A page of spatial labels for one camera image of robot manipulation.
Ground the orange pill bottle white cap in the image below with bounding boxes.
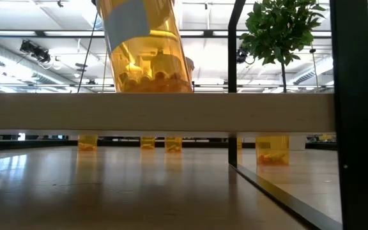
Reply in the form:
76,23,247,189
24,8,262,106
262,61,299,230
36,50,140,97
256,136,289,166
140,136,156,150
77,135,98,152
164,137,183,153

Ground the orange pill bottle grey label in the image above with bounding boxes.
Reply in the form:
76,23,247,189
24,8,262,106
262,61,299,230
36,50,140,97
96,0,194,93

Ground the light wooden shelf board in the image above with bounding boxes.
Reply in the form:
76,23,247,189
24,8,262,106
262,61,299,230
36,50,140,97
0,92,337,138

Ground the white plant pot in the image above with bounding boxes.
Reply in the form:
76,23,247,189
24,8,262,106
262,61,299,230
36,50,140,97
288,135,308,151

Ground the green leafy potted tree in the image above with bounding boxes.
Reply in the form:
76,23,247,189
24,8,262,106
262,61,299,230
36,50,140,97
240,0,327,93

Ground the black ceiling spotlight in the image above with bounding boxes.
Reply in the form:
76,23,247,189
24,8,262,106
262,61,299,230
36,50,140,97
19,40,52,63

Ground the black hanging camera device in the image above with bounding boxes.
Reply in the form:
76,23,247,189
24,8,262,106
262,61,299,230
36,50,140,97
236,46,250,64

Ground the black hanging cable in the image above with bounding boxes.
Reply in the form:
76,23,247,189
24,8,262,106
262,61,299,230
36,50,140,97
76,12,99,93

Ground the black metal shelf frame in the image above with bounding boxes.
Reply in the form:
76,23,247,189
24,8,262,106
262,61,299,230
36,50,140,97
227,0,368,230

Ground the black ceiling rail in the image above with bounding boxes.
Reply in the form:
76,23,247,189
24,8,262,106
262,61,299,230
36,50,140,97
0,29,368,38

